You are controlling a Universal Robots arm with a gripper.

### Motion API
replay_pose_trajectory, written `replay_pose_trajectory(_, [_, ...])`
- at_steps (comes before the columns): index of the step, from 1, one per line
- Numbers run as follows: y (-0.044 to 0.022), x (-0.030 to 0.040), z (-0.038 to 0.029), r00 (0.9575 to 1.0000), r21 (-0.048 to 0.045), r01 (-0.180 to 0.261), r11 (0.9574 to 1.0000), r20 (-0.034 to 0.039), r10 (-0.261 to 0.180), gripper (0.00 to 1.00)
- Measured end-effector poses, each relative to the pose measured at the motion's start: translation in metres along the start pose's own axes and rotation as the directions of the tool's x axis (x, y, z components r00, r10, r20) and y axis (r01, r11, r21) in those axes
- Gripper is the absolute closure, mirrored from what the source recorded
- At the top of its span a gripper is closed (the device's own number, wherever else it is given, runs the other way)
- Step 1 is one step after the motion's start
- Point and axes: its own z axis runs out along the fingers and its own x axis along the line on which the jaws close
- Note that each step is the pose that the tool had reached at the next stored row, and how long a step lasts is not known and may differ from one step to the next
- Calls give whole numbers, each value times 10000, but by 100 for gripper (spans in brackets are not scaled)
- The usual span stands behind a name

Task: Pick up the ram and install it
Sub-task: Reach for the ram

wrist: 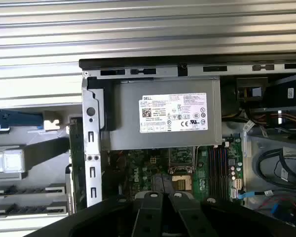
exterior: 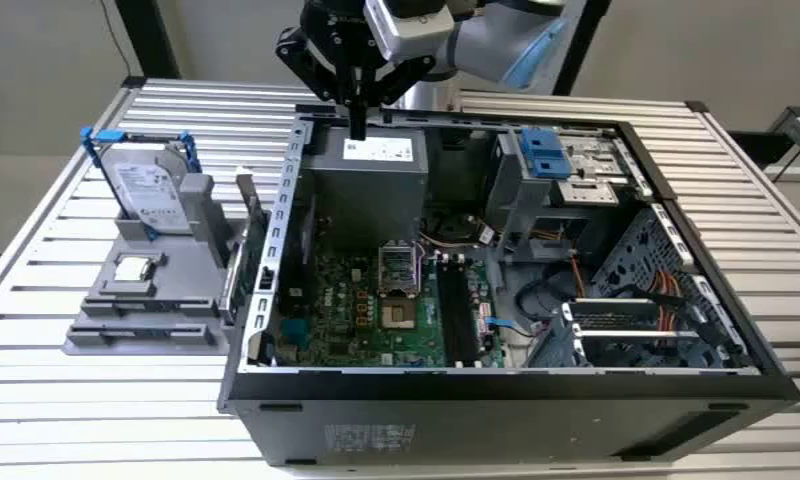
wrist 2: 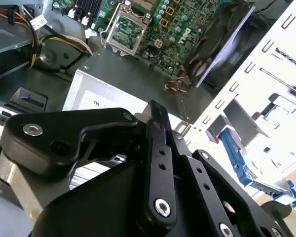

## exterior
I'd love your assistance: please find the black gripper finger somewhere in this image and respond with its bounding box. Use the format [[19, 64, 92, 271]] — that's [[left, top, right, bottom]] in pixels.
[[273, 25, 359, 141], [357, 54, 437, 141]]

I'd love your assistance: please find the black RAM slot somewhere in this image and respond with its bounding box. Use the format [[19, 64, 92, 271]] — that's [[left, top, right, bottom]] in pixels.
[[437, 254, 466, 367], [451, 254, 482, 369]]

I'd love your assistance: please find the grey power supply unit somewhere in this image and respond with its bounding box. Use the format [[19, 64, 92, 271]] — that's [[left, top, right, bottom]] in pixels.
[[302, 124, 431, 251]]

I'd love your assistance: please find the blue plastic drive latch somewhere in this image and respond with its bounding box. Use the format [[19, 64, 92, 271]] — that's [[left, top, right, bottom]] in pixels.
[[518, 128, 570, 179]]

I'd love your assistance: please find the black round cooling fan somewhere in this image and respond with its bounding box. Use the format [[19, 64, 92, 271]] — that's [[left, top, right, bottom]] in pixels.
[[431, 212, 491, 246]]

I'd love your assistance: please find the hard disk in blue carrier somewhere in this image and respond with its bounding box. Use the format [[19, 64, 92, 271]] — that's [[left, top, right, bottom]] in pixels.
[[78, 127, 205, 241]]

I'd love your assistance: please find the green graphics card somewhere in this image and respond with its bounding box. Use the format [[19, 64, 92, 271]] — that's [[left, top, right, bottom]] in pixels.
[[218, 167, 271, 321]]

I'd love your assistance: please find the grey metal drive bay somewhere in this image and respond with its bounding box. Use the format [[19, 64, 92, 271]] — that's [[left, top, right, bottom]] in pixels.
[[489, 127, 632, 251]]

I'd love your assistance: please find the metal socket cover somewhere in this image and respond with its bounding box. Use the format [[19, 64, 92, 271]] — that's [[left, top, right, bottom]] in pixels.
[[377, 242, 419, 297]]

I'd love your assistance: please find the CPU socket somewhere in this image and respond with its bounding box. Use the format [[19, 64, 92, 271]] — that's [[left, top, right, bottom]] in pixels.
[[378, 297, 422, 331]]

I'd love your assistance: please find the green motherboard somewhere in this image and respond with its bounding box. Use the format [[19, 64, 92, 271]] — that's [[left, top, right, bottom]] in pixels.
[[271, 252, 507, 369]]

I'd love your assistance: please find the grey parts rack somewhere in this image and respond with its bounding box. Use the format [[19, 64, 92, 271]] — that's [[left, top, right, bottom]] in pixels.
[[62, 172, 271, 357]]

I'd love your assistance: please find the silver CPU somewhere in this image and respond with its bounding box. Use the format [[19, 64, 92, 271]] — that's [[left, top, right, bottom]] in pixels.
[[109, 255, 154, 282]]

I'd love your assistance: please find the grey metal disk bay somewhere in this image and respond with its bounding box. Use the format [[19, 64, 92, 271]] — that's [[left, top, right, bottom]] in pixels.
[[525, 297, 708, 369]]

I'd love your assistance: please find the black open PC case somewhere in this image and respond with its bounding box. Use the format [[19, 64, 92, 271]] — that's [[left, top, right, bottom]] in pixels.
[[215, 102, 800, 469]]

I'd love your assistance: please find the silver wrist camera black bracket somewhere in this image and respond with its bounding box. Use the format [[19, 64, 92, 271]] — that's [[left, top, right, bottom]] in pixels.
[[362, 0, 454, 60]]

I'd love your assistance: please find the black frame post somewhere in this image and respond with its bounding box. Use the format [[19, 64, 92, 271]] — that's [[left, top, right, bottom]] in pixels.
[[552, 0, 612, 96], [115, 0, 181, 80]]

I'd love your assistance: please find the orange wire bundle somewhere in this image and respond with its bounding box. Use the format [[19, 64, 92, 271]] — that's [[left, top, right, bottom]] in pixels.
[[649, 269, 685, 336]]

